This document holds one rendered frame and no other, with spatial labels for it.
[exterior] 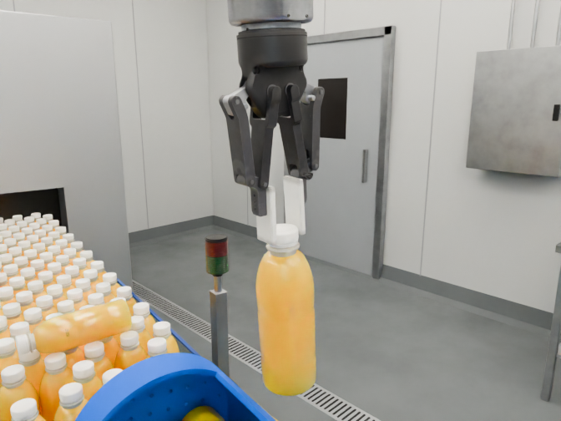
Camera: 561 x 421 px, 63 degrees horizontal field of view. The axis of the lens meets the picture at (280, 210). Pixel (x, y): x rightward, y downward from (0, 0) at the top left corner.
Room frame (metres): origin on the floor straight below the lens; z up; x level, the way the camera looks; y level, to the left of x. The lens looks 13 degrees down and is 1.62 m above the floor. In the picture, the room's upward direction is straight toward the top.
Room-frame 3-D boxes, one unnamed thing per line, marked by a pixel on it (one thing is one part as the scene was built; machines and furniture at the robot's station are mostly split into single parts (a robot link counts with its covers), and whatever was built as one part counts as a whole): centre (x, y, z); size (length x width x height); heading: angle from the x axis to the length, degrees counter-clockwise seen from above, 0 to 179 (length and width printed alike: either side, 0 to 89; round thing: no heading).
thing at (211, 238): (1.20, 0.18, 1.18); 0.06 x 0.06 x 0.16
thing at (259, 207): (0.50, 0.03, 1.52); 0.03 x 0.01 x 0.05; 130
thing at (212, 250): (1.20, 0.18, 1.23); 0.06 x 0.06 x 0.04
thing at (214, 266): (1.20, 0.18, 1.18); 0.06 x 0.06 x 0.05
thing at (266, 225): (0.52, 0.02, 1.49); 0.03 x 0.01 x 0.07; 40
